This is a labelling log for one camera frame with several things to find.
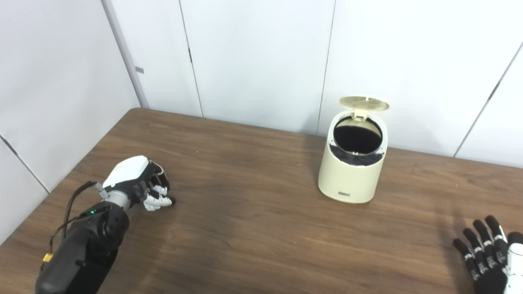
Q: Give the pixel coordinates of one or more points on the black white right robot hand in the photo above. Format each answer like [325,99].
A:
[494,261]

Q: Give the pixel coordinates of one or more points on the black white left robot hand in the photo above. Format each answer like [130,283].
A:
[128,171]

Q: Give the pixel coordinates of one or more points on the white paper ball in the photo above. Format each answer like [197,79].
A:
[154,202]

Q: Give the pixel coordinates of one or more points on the cream-colored lidded bin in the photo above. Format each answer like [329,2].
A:
[347,179]

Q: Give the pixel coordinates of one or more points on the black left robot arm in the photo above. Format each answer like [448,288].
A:
[81,249]

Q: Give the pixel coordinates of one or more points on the black bin liner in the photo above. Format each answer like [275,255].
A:
[357,139]

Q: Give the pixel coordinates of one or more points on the small grey wall tag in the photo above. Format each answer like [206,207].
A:
[139,70]

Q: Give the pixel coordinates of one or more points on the grey wall corner post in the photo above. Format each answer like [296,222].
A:
[124,53]

